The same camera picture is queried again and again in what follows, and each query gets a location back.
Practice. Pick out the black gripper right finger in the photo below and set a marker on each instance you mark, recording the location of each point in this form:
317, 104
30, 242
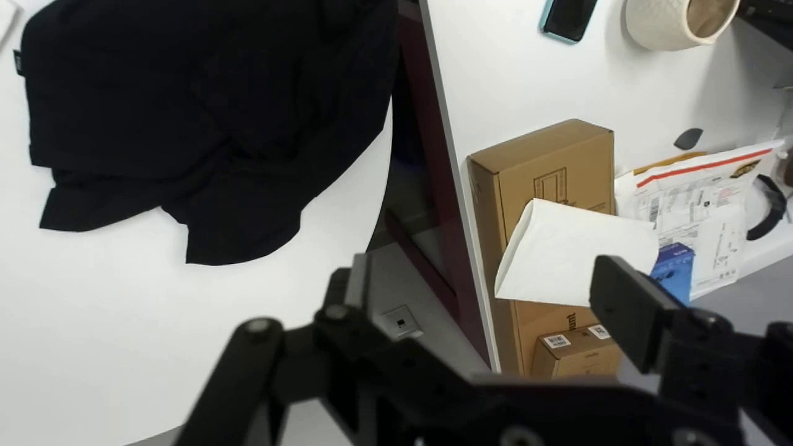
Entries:
701, 363

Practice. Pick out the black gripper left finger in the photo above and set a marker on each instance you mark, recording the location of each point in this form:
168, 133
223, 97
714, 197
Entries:
347, 372

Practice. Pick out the black towel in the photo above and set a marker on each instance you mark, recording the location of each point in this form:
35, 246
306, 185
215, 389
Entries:
206, 114

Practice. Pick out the blue small carton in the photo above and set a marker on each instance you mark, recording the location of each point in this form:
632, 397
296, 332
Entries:
673, 273

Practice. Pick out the small brown cardboard box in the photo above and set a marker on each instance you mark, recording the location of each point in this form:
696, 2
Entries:
572, 350

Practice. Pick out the printed mail envelope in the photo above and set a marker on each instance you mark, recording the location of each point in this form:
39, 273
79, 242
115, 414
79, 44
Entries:
709, 207

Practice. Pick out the small black oval object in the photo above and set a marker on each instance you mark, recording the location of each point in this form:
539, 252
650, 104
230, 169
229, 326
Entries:
686, 138

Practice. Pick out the large brown cardboard box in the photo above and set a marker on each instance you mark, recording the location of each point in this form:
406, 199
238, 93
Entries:
535, 174

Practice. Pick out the white office desk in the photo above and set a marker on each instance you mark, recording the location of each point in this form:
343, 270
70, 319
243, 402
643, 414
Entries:
510, 76

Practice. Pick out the white mug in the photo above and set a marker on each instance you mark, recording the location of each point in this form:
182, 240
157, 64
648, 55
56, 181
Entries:
673, 20

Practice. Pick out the black smartphone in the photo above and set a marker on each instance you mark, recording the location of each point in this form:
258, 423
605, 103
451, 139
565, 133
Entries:
567, 18

